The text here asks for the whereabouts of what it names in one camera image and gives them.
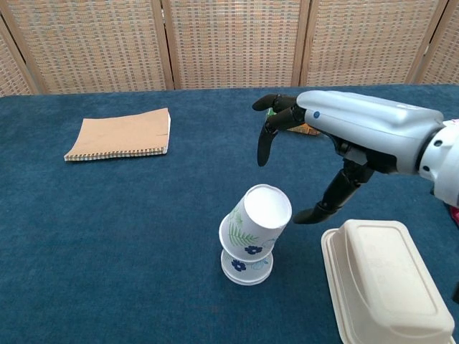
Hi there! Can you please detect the woven folding screen panel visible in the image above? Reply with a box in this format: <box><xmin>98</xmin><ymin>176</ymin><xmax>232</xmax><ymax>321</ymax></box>
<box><xmin>0</xmin><ymin>14</ymin><xmax>39</xmax><ymax>97</ymax></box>
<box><xmin>299</xmin><ymin>0</ymin><xmax>450</xmax><ymax>87</ymax></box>
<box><xmin>417</xmin><ymin>0</ymin><xmax>459</xmax><ymax>85</ymax></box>
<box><xmin>0</xmin><ymin>0</ymin><xmax>176</xmax><ymax>95</ymax></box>
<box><xmin>161</xmin><ymin>0</ymin><xmax>310</xmax><ymax>90</ymax></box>

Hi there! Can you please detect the dark blue table mat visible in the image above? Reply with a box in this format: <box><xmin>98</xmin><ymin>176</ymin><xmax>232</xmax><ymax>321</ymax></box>
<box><xmin>0</xmin><ymin>84</ymin><xmax>459</xmax><ymax>344</ymax></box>

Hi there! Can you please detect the tan spiral notebook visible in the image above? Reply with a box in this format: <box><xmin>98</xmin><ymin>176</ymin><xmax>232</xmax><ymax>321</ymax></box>
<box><xmin>63</xmin><ymin>107</ymin><xmax>171</xmax><ymax>163</ymax></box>

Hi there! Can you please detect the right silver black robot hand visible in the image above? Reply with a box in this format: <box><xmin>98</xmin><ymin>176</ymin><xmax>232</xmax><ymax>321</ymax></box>
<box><xmin>252</xmin><ymin>90</ymin><xmax>445</xmax><ymax>225</ymax></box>

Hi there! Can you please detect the orange juice plastic bottle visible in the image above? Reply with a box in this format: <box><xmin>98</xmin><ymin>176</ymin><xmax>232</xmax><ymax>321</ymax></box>
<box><xmin>265</xmin><ymin>107</ymin><xmax>322</xmax><ymax>137</ymax></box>

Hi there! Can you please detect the white floral paper cup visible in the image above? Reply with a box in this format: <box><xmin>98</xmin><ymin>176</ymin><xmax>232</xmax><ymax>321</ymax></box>
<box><xmin>219</xmin><ymin>183</ymin><xmax>293</xmax><ymax>264</ymax></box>
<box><xmin>219</xmin><ymin>247</ymin><xmax>275</xmax><ymax>287</ymax></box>

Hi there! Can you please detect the beige lidded food container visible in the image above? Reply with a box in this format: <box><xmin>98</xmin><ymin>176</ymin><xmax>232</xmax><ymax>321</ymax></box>
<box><xmin>321</xmin><ymin>219</ymin><xmax>456</xmax><ymax>344</ymax></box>

